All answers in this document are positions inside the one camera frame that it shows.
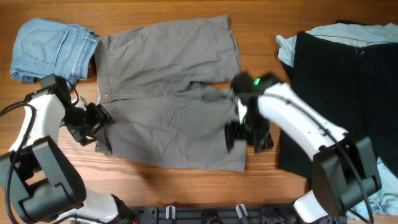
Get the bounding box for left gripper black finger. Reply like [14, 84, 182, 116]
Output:
[94, 104, 113, 128]
[67, 126, 97, 146]

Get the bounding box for grey cotton shorts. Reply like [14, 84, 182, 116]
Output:
[95, 15, 246, 172]

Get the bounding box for blue denim jeans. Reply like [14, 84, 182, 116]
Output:
[10, 19, 99, 88]

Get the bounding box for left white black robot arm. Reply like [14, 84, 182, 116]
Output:
[1, 75, 139, 223]

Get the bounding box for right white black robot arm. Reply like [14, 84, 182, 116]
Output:
[224, 72, 382, 223]

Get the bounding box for black shorts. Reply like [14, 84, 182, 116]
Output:
[277, 20, 398, 187]

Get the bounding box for left black camera cable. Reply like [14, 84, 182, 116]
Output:
[0, 83, 80, 224]

